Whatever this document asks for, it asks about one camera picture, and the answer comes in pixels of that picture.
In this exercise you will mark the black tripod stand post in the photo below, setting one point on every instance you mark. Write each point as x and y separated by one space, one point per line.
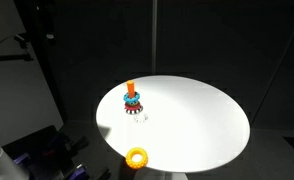
42 50

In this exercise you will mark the black tool pegboard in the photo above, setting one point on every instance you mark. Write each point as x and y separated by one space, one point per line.
47 146

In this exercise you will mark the orange peg striped-base stacking stand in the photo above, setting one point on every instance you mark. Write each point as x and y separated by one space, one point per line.
130 88

